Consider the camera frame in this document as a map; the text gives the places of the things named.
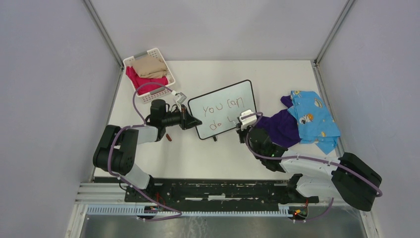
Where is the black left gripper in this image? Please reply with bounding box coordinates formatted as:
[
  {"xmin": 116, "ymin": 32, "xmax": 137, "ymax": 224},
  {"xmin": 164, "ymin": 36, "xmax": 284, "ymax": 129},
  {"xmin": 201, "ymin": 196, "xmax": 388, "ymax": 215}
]
[{"xmin": 162, "ymin": 105, "xmax": 202, "ymax": 130}]

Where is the black framed whiteboard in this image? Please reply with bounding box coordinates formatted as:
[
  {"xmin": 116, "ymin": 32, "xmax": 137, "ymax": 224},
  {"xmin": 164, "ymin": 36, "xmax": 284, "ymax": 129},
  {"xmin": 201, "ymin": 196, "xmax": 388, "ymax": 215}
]
[{"xmin": 188, "ymin": 80, "xmax": 257, "ymax": 140}]

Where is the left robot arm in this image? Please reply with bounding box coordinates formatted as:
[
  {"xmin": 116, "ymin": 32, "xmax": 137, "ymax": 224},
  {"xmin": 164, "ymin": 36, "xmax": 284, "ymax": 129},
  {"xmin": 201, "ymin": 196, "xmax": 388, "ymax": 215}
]
[{"xmin": 93, "ymin": 99, "xmax": 202, "ymax": 202}]

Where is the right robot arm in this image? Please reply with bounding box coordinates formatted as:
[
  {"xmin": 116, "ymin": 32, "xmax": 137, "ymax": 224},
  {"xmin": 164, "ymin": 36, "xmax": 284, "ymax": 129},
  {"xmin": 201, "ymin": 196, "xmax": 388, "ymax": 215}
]
[{"xmin": 235, "ymin": 123, "xmax": 382, "ymax": 211}]

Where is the purple cloth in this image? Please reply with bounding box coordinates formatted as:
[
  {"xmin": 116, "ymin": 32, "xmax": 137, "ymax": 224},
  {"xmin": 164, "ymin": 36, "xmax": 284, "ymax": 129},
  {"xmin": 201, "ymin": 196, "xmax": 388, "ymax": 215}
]
[{"xmin": 257, "ymin": 95, "xmax": 301, "ymax": 148}]

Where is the white plastic basket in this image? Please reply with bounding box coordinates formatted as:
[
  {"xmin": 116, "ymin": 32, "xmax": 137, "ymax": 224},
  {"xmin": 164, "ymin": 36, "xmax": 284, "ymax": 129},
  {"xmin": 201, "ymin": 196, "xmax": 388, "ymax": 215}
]
[{"xmin": 123, "ymin": 48, "xmax": 175, "ymax": 104}]

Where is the magenta cloth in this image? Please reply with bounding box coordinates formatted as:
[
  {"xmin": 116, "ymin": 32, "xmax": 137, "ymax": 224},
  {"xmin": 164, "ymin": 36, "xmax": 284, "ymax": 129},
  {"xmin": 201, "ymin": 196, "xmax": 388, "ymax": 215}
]
[{"xmin": 126, "ymin": 66, "xmax": 168, "ymax": 96}]

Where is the beige folded cloth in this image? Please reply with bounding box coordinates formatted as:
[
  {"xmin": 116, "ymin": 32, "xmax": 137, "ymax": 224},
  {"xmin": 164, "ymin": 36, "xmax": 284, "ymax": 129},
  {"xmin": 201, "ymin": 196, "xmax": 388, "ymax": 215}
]
[{"xmin": 132, "ymin": 55, "xmax": 168, "ymax": 78}]

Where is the blue patterned cloth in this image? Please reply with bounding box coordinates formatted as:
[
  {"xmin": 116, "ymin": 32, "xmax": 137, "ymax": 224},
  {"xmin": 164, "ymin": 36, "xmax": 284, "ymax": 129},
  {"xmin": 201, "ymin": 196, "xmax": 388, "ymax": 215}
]
[{"xmin": 288, "ymin": 90, "xmax": 341, "ymax": 155}]

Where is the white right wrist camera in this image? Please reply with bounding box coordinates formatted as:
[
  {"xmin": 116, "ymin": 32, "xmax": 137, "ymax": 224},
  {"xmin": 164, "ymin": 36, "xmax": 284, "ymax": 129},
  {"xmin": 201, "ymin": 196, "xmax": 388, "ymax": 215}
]
[{"xmin": 236, "ymin": 109, "xmax": 263, "ymax": 131}]

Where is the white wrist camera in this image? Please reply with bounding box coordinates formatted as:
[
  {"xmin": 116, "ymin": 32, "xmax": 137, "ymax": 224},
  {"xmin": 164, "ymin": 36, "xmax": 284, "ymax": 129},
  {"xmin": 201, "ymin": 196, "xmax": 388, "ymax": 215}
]
[
  {"xmin": 171, "ymin": 90, "xmax": 187, "ymax": 107},
  {"xmin": 236, "ymin": 109, "xmax": 263, "ymax": 131}
]

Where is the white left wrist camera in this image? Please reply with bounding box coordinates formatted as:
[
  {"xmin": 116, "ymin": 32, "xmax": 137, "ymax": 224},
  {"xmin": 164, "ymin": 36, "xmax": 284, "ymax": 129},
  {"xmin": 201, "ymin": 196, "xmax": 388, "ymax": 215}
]
[{"xmin": 171, "ymin": 90, "xmax": 187, "ymax": 107}]

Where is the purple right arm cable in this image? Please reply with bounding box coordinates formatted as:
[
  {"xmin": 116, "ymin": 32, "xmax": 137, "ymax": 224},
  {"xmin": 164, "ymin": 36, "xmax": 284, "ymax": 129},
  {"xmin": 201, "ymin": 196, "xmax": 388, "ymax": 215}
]
[{"xmin": 241, "ymin": 112, "xmax": 384, "ymax": 223}]

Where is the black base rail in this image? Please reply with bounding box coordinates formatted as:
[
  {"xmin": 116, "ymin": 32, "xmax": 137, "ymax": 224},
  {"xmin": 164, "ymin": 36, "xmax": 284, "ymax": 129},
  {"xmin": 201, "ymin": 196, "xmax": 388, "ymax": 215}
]
[{"xmin": 144, "ymin": 178, "xmax": 319, "ymax": 212}]

